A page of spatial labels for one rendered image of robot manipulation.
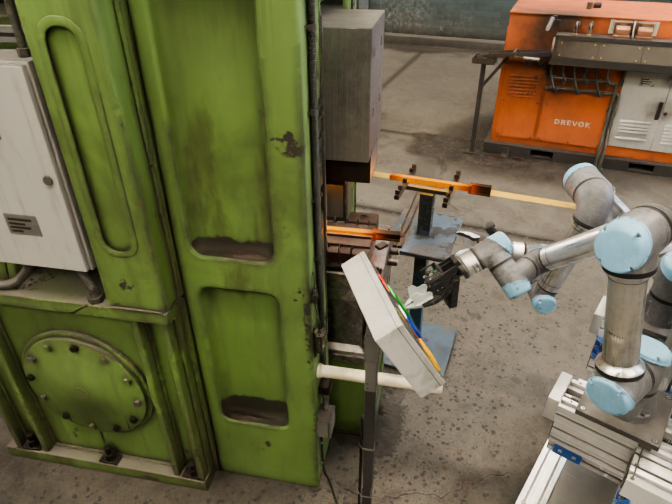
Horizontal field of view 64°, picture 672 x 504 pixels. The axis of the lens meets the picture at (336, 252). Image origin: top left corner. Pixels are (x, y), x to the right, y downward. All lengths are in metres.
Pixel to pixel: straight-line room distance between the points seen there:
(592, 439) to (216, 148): 1.42
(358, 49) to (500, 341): 2.01
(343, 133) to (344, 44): 0.26
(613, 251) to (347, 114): 0.83
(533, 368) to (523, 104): 2.93
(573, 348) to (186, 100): 2.43
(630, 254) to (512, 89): 4.05
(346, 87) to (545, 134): 3.92
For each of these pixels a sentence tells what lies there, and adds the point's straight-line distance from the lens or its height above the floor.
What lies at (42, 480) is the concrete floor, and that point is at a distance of 2.79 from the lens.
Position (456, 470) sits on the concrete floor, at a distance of 2.55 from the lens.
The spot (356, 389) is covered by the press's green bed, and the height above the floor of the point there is 0.30.
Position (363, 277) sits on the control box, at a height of 1.18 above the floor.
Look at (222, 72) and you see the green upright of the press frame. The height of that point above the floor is 1.68.
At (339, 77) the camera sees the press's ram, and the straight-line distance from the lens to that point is 1.65.
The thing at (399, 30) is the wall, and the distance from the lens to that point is 9.69.
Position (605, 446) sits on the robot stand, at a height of 0.68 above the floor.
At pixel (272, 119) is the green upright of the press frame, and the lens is 1.45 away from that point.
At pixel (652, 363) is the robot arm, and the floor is 1.03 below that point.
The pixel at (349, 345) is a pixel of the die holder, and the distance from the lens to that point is 2.23.
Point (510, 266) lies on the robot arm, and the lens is 1.63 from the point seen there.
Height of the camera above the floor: 2.06
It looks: 33 degrees down
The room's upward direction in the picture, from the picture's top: 1 degrees counter-clockwise
